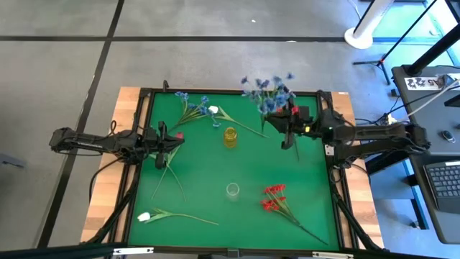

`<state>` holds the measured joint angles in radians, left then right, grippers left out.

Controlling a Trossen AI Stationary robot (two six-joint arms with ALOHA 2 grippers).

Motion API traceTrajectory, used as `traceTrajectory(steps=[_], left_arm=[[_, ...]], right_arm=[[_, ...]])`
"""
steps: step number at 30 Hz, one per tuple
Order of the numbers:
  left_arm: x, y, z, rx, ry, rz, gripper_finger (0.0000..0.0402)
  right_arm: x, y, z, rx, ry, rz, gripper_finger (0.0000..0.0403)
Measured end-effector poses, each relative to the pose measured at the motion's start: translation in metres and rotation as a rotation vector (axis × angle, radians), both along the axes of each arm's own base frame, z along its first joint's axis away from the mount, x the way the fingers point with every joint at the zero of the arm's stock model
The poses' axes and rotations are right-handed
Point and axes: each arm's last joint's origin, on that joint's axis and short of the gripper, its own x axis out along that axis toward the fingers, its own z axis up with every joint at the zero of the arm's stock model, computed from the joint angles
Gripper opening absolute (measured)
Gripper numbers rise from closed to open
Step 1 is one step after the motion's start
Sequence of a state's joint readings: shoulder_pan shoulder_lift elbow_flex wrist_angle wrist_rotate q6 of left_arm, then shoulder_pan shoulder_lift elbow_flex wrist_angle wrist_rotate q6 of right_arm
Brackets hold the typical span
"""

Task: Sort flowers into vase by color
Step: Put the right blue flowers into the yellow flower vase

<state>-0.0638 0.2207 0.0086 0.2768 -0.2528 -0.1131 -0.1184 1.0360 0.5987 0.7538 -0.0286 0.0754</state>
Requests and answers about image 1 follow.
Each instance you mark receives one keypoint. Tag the grey desk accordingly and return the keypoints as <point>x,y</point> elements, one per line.
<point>431,122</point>

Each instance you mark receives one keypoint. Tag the wooden table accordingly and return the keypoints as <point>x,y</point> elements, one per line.
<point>108,187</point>

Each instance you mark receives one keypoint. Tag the black device on desk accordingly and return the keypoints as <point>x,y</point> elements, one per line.
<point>453,101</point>

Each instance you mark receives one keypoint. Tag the green artificial tulip stem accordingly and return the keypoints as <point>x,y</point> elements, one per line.
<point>154,156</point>

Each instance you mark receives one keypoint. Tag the white printed label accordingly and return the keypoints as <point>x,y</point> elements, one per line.
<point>417,82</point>

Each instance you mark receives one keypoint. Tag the white pedestal stand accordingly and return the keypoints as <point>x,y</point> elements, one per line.
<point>359,39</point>

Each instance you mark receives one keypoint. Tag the yellow glass vase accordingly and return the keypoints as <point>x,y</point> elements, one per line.
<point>230,138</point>

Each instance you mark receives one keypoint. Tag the black key fob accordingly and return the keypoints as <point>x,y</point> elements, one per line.
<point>448,136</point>

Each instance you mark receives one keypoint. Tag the grey furniture leg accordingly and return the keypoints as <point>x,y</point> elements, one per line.
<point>10,160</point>

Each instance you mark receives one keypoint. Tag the black tripod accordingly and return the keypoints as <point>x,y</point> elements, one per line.
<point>379,63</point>

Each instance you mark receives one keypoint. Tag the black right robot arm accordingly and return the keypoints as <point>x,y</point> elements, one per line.
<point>377,133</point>

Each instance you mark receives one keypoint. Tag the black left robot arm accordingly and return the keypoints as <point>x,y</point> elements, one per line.
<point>90,138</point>

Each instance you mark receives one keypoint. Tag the blue desk leg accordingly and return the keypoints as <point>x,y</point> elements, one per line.
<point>417,201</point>

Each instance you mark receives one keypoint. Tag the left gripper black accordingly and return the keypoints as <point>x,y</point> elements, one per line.
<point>151,142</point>

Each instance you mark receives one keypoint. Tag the red artificial flower bunch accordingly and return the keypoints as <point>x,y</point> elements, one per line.
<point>275,188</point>
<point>295,110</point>

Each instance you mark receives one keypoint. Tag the blue artificial flower bunch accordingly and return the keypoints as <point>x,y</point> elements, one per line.
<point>205,99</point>
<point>269,104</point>

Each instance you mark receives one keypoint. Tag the green table mat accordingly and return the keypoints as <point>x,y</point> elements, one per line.
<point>208,172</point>

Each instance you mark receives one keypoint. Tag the black laptop keyboard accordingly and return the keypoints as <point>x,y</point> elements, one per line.
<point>445,180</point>

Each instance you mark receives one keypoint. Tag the white artificial tulip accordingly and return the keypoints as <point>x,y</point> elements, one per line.
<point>143,216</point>
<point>213,109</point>

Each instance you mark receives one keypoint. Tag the black metal table frame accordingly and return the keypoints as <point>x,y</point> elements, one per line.
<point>215,90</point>

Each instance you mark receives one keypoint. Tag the clear glass vase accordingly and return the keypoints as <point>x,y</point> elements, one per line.
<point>232,190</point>

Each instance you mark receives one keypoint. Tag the silver metal bracket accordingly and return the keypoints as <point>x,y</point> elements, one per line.
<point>332,255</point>
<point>133,251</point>

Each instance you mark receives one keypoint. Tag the thick black pole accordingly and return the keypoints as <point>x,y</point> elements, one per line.
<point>431,54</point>

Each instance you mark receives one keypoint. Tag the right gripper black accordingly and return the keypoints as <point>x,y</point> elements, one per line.
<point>309,127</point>

